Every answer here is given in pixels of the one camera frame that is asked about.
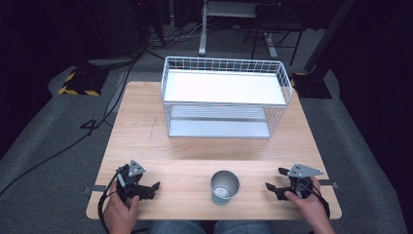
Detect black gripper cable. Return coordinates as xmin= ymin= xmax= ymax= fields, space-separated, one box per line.
xmin=296 ymin=177 xmax=332 ymax=219
xmin=97 ymin=165 xmax=131 ymax=234

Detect black slanted stand post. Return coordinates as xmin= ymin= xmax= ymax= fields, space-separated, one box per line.
xmin=303 ymin=0 xmax=357 ymax=74

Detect silver metal cup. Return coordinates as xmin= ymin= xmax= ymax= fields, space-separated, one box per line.
xmin=209 ymin=170 xmax=242 ymax=207

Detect white wire shelf rack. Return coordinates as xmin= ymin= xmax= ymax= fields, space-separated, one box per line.
xmin=161 ymin=56 xmax=293 ymax=140

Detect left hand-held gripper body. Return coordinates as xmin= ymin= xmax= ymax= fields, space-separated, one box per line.
xmin=115 ymin=159 xmax=147 ymax=201

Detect black chair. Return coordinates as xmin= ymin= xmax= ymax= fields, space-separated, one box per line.
xmin=243 ymin=2 xmax=308 ymax=67

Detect person's right hand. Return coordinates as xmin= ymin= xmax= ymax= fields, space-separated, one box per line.
xmin=283 ymin=175 xmax=326 ymax=225

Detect grey table bracket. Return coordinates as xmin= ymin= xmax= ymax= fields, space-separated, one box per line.
xmin=319 ymin=178 xmax=339 ymax=190
xmin=83 ymin=184 xmax=107 ymax=196

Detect person's left leg in jeans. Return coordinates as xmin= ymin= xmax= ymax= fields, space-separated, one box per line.
xmin=147 ymin=219 xmax=207 ymax=234

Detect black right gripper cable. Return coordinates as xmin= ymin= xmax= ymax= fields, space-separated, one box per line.
xmin=296 ymin=177 xmax=332 ymax=219

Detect person's left hand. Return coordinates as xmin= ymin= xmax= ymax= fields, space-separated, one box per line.
xmin=102 ymin=180 xmax=141 ymax=234

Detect black yellow striped stand base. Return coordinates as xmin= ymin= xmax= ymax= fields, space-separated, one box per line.
xmin=57 ymin=65 xmax=110 ymax=98
xmin=289 ymin=71 xmax=333 ymax=99

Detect bundle of floor cables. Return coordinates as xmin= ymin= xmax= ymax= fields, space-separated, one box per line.
xmin=145 ymin=19 xmax=208 ymax=50

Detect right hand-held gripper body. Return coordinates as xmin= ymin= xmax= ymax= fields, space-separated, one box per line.
xmin=284 ymin=163 xmax=324 ymax=201

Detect white desk frame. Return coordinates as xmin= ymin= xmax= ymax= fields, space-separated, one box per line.
xmin=198 ymin=0 xmax=280 ymax=59

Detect person's leg in jeans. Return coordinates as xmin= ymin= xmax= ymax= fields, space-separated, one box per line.
xmin=213 ymin=219 xmax=275 ymax=234
xmin=147 ymin=219 xmax=207 ymax=234

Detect black floor cable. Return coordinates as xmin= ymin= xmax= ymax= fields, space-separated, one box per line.
xmin=0 ymin=53 xmax=141 ymax=198

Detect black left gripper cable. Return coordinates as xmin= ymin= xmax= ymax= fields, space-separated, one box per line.
xmin=97 ymin=165 xmax=131 ymax=234

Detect person's right leg in jeans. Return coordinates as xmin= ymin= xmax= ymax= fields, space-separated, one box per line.
xmin=213 ymin=219 xmax=275 ymax=234

